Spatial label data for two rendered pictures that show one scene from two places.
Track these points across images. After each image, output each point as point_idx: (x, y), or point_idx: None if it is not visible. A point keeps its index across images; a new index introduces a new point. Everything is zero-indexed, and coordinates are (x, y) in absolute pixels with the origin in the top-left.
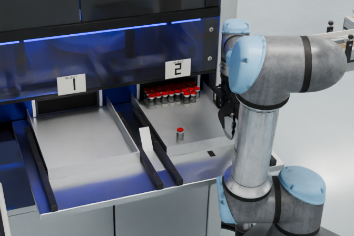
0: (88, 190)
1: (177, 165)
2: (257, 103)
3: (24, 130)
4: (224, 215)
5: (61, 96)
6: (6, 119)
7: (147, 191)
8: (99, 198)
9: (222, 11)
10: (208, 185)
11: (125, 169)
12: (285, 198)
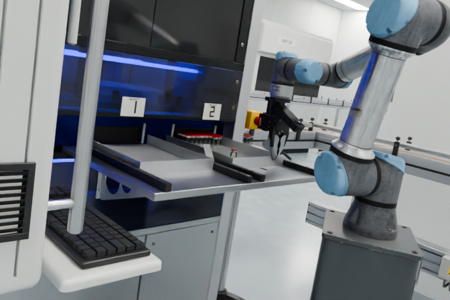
0: (185, 181)
1: None
2: (404, 44)
3: None
4: (341, 181)
5: (112, 126)
6: (57, 142)
7: (239, 183)
8: (201, 185)
9: (245, 68)
10: (279, 185)
11: (204, 173)
12: (382, 166)
